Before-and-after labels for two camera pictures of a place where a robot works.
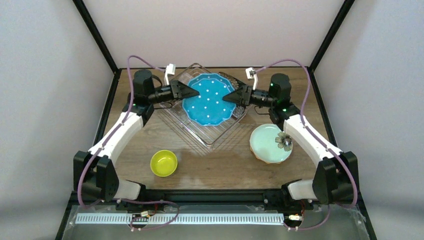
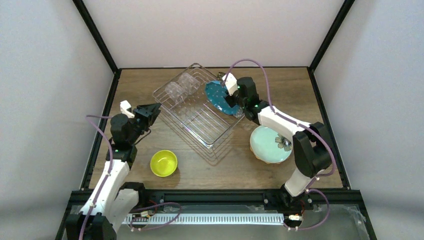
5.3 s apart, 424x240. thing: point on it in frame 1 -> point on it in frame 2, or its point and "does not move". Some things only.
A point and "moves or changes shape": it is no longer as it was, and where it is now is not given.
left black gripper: (174, 91) -> (143, 115)
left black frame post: (96, 34) does not move
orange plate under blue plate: (267, 162) does not move
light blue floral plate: (269, 143) does not move
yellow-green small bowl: (163, 163) does not move
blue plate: (209, 108) moves or changes shape
